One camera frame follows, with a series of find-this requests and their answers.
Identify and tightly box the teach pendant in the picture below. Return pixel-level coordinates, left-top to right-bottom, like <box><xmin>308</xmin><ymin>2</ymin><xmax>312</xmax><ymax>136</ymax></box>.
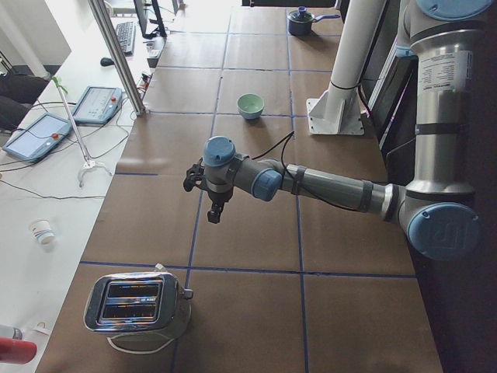
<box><xmin>72</xmin><ymin>86</ymin><xmax>123</xmax><ymax>126</ymax></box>
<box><xmin>2</xmin><ymin>113</ymin><xmax>72</xmax><ymax>162</ymax></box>

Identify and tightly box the blue bowl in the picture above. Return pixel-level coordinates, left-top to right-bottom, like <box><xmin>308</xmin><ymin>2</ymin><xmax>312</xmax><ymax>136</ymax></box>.
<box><xmin>239</xmin><ymin>110</ymin><xmax>262</xmax><ymax>120</ymax></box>

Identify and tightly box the white pedestal column with base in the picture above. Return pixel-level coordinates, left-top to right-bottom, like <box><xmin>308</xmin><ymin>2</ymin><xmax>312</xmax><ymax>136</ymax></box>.
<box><xmin>306</xmin><ymin>0</ymin><xmax>387</xmax><ymax>136</ymax></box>

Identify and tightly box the red bottle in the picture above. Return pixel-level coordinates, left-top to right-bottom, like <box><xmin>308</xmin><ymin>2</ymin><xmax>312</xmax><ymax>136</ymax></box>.
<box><xmin>1</xmin><ymin>325</ymin><xmax>37</xmax><ymax>364</ymax></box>

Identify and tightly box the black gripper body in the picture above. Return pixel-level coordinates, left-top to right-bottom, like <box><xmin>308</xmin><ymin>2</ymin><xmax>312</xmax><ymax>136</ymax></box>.
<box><xmin>183</xmin><ymin>158</ymin><xmax>234</xmax><ymax>206</ymax></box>

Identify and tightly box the near teach pendant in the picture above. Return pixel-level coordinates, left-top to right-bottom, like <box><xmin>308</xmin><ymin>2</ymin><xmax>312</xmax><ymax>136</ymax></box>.
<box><xmin>2</xmin><ymin>113</ymin><xmax>72</xmax><ymax>162</ymax></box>

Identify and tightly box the black computer mouse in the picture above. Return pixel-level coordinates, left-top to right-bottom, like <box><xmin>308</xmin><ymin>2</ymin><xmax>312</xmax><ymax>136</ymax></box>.
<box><xmin>100</xmin><ymin>58</ymin><xmax>114</xmax><ymax>67</ymax></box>

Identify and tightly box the black keyboard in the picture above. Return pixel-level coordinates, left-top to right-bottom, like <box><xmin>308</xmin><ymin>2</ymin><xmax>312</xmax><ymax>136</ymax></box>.
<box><xmin>115</xmin><ymin>22</ymin><xmax>136</xmax><ymax>55</ymax></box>

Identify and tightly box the silver toaster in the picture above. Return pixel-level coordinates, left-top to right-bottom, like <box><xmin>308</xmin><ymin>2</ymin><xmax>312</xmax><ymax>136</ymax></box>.
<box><xmin>84</xmin><ymin>264</ymin><xmax>193</xmax><ymax>355</ymax></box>

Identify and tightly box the blue saucepan with lid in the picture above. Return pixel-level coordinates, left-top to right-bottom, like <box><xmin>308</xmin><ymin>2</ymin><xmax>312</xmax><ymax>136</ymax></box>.
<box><xmin>287</xmin><ymin>6</ymin><xmax>341</xmax><ymax>36</ymax></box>

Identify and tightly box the green bowl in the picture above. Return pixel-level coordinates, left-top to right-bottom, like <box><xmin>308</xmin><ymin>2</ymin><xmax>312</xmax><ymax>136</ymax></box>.
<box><xmin>237</xmin><ymin>93</ymin><xmax>265</xmax><ymax>113</ymax></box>

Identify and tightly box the aluminium frame post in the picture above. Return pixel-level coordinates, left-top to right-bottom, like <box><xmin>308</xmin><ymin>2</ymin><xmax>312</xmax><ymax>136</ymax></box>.
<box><xmin>88</xmin><ymin>0</ymin><xmax>146</xmax><ymax>117</ymax></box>

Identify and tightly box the paper cup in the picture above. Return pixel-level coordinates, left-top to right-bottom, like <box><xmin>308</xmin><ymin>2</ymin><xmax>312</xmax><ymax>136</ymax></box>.
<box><xmin>29</xmin><ymin>219</ymin><xmax>55</xmax><ymax>245</ymax></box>

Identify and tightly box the far teach pendant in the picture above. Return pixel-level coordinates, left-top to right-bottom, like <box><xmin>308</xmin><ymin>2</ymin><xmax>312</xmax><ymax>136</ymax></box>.
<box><xmin>72</xmin><ymin>86</ymin><xmax>123</xmax><ymax>126</ymax></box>

